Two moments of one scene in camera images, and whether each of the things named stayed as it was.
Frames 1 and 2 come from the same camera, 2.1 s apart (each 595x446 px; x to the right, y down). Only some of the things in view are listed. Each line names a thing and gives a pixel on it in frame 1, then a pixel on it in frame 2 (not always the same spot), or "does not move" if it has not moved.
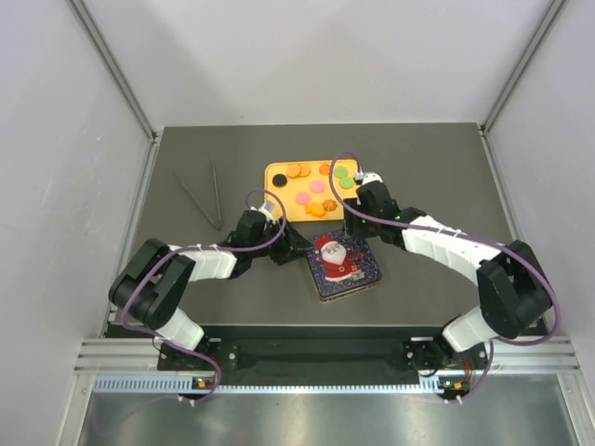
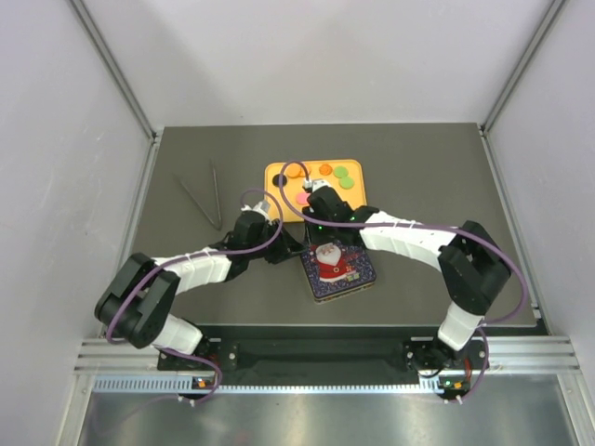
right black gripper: (352, 227) -> (315, 239)
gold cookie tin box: (331, 297) does not move
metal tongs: (218, 228) does not move
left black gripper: (290, 246) does not move
